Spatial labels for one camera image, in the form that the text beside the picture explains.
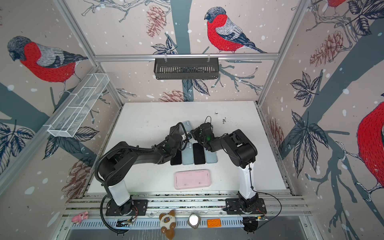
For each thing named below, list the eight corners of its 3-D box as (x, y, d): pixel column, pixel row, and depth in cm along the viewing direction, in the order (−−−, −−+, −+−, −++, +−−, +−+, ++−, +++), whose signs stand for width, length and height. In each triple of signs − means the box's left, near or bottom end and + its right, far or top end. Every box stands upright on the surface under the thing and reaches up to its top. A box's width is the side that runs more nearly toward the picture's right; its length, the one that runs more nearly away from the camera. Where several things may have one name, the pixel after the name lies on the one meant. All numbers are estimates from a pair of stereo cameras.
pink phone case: (174, 190, 81) (173, 188, 78) (175, 173, 87) (174, 171, 84) (211, 187, 82) (211, 185, 79) (208, 171, 88) (209, 168, 85)
